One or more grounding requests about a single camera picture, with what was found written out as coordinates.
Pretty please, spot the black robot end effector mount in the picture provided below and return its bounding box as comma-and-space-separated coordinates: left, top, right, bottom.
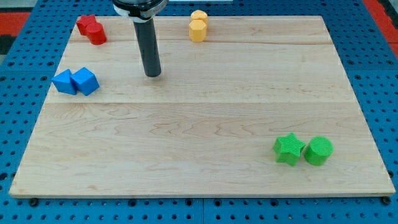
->
112, 0, 169, 22

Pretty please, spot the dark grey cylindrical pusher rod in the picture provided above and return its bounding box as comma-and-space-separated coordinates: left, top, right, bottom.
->
134, 19, 162, 77

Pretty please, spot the red cylinder block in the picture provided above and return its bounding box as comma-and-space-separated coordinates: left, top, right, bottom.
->
85, 22, 107, 45

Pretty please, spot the yellow hexagon block front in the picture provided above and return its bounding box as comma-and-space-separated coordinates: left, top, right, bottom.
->
188, 20, 207, 42

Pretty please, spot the red star block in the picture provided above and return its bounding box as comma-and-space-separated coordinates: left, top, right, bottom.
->
76, 14, 96, 35

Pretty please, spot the yellow pentagon block rear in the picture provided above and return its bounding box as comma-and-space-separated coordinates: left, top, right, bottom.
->
190, 10, 208, 25

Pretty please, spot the blue cube block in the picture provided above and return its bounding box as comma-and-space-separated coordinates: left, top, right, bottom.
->
71, 67, 100, 96

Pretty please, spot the blue triangular block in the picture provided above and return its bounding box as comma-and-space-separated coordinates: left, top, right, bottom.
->
52, 69, 76, 95

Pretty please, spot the green star block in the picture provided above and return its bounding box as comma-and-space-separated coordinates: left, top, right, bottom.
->
273, 133, 306, 166

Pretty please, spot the green cylinder block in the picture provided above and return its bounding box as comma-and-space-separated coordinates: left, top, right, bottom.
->
304, 136, 334, 166

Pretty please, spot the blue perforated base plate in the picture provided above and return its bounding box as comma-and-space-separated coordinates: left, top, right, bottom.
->
1, 0, 397, 223

